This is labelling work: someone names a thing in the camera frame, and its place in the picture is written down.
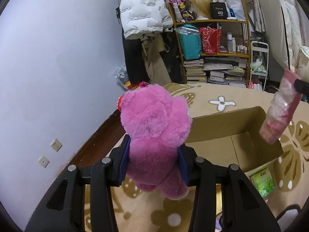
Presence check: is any pink plush bear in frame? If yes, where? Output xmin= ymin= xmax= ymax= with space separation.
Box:
xmin=118 ymin=84 xmax=193 ymax=200

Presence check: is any open cardboard box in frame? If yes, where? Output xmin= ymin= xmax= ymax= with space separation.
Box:
xmin=185 ymin=106 xmax=283 ymax=176

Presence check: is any green tissue pack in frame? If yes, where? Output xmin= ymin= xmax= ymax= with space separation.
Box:
xmin=250 ymin=167 xmax=275 ymax=198

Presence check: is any plastic bag of toys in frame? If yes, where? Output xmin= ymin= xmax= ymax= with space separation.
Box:
xmin=114 ymin=66 xmax=132 ymax=91

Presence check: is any stack of books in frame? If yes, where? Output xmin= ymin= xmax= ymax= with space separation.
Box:
xmin=184 ymin=57 xmax=247 ymax=87

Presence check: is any wooden bookshelf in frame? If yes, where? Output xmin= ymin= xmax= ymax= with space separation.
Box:
xmin=168 ymin=0 xmax=250 ymax=82

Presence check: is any beige hanging coat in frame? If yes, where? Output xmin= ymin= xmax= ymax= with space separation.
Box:
xmin=142 ymin=34 xmax=172 ymax=86

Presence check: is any red patterned bag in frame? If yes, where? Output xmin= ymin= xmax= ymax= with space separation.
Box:
xmin=199 ymin=26 xmax=222 ymax=55

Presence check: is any teal bag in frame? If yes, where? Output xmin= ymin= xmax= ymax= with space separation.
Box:
xmin=176 ymin=24 xmax=202 ymax=60

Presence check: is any white metal trolley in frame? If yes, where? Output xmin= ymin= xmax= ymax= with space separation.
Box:
xmin=249 ymin=40 xmax=269 ymax=91

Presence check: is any white puffer jacket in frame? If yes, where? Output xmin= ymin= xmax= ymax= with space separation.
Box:
xmin=119 ymin=0 xmax=173 ymax=40

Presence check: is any black box marked 40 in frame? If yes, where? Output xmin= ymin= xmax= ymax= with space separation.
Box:
xmin=210 ymin=2 xmax=228 ymax=20

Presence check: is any blonde wig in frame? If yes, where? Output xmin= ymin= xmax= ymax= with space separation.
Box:
xmin=189 ymin=0 xmax=212 ymax=20

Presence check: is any upper wall socket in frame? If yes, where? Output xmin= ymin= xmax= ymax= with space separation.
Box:
xmin=50 ymin=138 xmax=62 ymax=152

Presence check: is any wall socket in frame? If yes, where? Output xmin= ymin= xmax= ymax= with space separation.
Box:
xmin=38 ymin=156 xmax=50 ymax=168
xmin=50 ymin=138 xmax=62 ymax=152

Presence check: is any lower wall socket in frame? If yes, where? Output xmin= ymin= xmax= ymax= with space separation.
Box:
xmin=38 ymin=156 xmax=50 ymax=168

